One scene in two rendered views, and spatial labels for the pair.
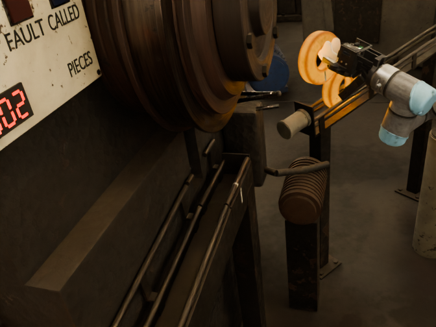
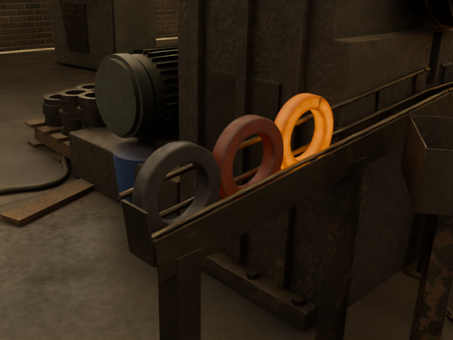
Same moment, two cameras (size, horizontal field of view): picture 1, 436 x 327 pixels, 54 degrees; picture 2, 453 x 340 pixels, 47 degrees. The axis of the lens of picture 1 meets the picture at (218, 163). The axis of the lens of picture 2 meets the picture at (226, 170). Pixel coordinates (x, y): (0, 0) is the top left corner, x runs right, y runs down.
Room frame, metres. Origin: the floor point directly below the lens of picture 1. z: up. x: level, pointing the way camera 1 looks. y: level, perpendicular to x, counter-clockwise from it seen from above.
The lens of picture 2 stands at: (-0.94, -0.05, 1.03)
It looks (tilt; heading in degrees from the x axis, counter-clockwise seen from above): 21 degrees down; 25
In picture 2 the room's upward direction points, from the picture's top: 1 degrees clockwise
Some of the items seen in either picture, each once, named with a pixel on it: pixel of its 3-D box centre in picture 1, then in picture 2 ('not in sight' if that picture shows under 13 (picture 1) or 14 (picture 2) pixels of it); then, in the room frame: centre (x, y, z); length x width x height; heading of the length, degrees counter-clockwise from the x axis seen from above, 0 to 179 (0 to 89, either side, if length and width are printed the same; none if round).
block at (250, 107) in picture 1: (244, 144); not in sight; (1.05, -0.08, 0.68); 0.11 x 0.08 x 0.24; 69
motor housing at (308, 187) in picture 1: (304, 238); not in sight; (1.09, -0.25, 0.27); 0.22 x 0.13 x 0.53; 159
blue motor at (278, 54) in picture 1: (263, 65); not in sight; (3.07, -0.44, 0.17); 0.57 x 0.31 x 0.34; 179
